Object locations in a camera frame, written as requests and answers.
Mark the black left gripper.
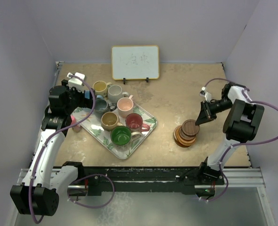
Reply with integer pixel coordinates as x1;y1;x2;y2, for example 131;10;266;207
62;80;95;114

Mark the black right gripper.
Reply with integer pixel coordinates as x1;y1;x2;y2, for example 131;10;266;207
196;97;233;125

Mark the dark walnut coaster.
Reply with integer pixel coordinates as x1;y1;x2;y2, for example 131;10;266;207
182;119;200;136
179;126;196;141

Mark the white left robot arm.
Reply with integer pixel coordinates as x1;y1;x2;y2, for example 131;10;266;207
10;74;95;217

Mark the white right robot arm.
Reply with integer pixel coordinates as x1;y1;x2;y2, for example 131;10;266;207
195;82;264;184

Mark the grey blue ceramic cup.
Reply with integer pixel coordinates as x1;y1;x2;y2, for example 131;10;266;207
94;99;117;119

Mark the yellow ceramic cup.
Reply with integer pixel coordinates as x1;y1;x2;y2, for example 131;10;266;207
93;81;112;97

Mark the white ceramic cup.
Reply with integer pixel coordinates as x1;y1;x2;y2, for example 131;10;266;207
107;85;129;104

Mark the tan ceramic cup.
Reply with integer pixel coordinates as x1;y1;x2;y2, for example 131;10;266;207
101;112;124;131

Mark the pink ceramic cup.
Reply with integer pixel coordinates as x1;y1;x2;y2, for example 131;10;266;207
117;95;134;118

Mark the green ceramic cup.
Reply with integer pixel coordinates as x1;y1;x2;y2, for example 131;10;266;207
110;126;143;147

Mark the red ceramic cup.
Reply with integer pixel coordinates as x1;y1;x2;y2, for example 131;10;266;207
125;113;150;132

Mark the pink capped small bottle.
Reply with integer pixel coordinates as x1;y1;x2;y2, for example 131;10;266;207
71;115;81;133

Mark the floral serving tray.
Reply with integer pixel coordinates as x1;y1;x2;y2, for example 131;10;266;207
80;103;158;160

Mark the small whiteboard with stand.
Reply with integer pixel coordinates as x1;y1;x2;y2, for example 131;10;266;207
111;45;159;82

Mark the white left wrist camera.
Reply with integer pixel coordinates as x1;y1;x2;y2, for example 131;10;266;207
67;73;85;93

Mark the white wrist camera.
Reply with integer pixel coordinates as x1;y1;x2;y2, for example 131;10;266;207
67;73;85;93
199;87;212;102

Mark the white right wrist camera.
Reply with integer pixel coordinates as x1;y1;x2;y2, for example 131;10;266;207
199;87;212;102

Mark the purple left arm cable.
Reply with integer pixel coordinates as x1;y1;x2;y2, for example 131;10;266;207
28;74;96;224

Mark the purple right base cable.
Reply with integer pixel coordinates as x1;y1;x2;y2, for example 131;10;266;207
198;174;230;203

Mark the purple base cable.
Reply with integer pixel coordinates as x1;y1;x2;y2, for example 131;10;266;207
67;173;116;209
198;174;230;203

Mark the aluminium frame rail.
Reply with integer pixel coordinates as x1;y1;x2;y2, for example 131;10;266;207
16;168;266;189

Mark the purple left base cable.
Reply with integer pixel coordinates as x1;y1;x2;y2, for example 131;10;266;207
67;173;116;209

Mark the black front rail base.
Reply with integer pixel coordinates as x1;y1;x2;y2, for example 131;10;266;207
71;167;225;196

